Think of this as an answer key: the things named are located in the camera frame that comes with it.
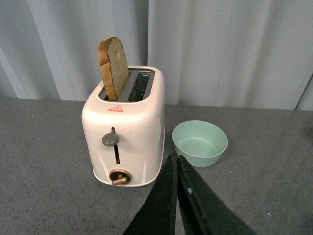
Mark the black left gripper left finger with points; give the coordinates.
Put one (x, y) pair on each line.
(158, 213)

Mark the slice of brown bread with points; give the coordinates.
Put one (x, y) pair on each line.
(113, 66)

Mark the white two-slot toaster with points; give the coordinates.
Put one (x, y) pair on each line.
(125, 138)

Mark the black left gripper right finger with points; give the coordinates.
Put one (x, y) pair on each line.
(202, 211)

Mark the mint green bowl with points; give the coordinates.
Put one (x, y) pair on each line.
(201, 143)

